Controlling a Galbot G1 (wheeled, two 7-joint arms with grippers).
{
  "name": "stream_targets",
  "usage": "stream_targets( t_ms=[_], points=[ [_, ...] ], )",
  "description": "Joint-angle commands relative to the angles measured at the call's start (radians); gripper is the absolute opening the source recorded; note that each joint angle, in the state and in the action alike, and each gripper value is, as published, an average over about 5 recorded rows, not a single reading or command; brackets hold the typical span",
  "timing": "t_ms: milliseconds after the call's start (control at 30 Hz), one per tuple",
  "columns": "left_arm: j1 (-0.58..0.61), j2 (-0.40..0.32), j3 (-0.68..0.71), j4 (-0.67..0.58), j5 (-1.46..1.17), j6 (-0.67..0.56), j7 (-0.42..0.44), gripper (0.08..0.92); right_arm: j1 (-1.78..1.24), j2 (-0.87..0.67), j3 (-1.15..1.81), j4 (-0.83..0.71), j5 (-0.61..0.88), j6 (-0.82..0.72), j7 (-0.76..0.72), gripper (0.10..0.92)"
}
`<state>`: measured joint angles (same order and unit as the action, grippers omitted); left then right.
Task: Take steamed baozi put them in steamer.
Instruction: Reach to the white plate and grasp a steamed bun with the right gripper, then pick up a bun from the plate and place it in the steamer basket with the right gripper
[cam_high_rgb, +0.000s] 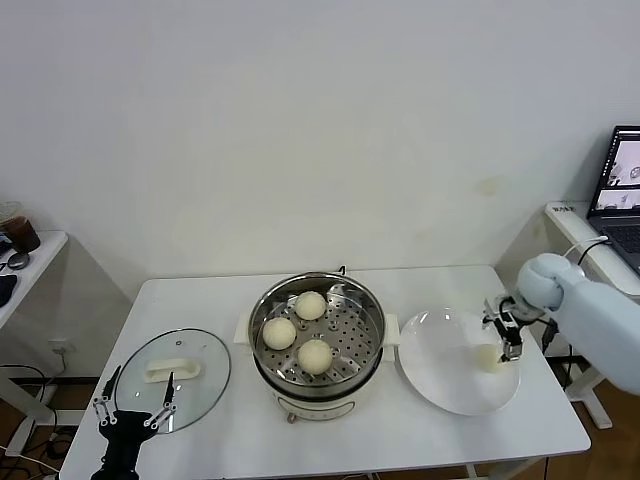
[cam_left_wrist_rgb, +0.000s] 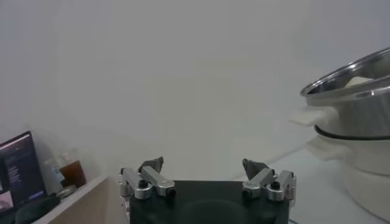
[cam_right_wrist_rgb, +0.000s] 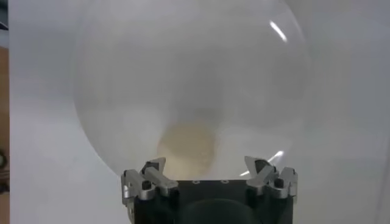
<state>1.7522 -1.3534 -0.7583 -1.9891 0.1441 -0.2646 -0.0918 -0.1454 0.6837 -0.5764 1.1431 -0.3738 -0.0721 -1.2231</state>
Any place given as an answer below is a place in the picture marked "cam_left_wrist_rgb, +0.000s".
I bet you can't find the iced coffee plastic cup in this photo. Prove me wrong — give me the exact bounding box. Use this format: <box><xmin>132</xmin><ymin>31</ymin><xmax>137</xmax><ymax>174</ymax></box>
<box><xmin>59</xmin><ymin>149</ymin><xmax>88</xmax><ymax>189</ymax></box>

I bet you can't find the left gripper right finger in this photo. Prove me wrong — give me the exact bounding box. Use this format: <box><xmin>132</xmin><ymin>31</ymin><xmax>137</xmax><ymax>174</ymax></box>
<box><xmin>241</xmin><ymin>158</ymin><xmax>297</xmax><ymax>203</ymax></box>

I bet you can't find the white side table with cup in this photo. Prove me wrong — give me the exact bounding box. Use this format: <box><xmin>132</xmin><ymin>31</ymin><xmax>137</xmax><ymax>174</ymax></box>
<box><xmin>30</xmin><ymin>175</ymin><xmax>129</xmax><ymax>224</ymax></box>

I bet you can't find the black pouch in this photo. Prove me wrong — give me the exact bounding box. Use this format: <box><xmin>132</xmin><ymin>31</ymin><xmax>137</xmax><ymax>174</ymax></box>
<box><xmin>14</xmin><ymin>194</ymin><xmax>62</xmax><ymax>224</ymax></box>

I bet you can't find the white steamed baozi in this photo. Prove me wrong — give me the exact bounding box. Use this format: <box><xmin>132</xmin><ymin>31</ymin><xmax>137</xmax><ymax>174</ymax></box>
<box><xmin>344</xmin><ymin>75</ymin><xmax>375</xmax><ymax>89</ymax></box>

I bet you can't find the small round grey object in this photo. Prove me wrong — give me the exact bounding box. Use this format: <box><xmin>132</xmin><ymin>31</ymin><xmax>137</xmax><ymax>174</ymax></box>
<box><xmin>56</xmin><ymin>184</ymin><xmax>77</xmax><ymax>199</ymax></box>

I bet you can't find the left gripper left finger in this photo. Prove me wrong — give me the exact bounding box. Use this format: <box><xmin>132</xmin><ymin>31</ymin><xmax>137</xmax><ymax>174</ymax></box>
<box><xmin>118</xmin><ymin>156</ymin><xmax>177</xmax><ymax>201</ymax></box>

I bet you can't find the laptop screen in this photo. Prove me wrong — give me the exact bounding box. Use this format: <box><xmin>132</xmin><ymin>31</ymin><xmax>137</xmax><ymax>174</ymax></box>
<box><xmin>0</xmin><ymin>130</ymin><xmax>48</xmax><ymax>224</ymax></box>

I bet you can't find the cream electric cooking pot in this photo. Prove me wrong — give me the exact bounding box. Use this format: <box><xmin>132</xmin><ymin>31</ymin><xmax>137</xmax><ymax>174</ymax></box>
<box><xmin>306</xmin><ymin>133</ymin><xmax>390</xmax><ymax>223</ymax></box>

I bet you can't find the perforated steel steamer basket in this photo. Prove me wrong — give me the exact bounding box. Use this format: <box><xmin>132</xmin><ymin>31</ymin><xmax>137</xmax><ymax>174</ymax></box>
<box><xmin>288</xmin><ymin>47</ymin><xmax>390</xmax><ymax>141</ymax></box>

